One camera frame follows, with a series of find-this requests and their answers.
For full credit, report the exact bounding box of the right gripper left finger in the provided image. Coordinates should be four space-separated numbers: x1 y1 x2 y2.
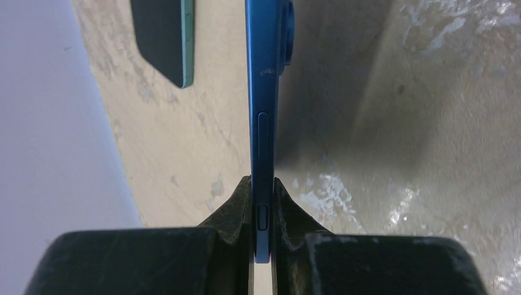
25 176 253 294

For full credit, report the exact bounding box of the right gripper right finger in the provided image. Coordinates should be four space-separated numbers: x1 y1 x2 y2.
271 179 487 294

